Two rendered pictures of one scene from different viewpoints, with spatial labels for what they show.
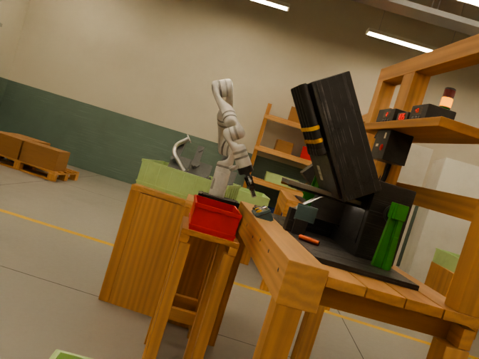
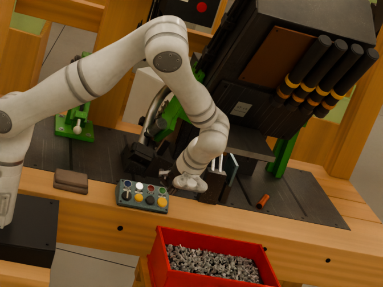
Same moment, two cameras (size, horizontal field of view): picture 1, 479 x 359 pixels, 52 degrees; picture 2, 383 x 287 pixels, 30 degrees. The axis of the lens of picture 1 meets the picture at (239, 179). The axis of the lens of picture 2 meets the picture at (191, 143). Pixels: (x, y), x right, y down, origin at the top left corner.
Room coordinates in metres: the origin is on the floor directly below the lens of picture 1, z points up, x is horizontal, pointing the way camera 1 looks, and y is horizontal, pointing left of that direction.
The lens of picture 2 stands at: (2.74, 1.66, 1.85)
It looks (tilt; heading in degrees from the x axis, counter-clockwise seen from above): 21 degrees down; 260
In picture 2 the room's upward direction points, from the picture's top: 19 degrees clockwise
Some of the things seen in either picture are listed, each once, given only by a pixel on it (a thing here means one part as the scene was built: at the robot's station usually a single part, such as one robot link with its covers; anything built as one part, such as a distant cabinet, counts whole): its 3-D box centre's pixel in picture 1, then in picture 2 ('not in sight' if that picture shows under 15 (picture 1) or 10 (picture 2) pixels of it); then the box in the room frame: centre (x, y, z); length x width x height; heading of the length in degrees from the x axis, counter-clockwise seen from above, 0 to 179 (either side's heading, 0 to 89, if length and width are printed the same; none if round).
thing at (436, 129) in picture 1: (415, 132); not in sight; (2.37, -0.74, 1.52); 0.90 x 0.25 x 0.04; 7
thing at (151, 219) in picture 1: (172, 251); not in sight; (3.39, 0.30, 0.39); 0.68 x 0.52 x 0.79; 87
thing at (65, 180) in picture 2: not in sight; (71, 181); (2.70, -0.16, 0.91); 0.10 x 0.08 x 0.03; 5
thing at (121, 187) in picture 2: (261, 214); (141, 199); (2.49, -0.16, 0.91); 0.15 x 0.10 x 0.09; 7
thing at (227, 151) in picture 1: (227, 155); (9, 128); (2.88, 0.11, 1.15); 0.09 x 0.09 x 0.17; 74
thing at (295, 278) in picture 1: (266, 239); (192, 232); (2.30, -0.20, 0.82); 1.50 x 0.14 x 0.15; 7
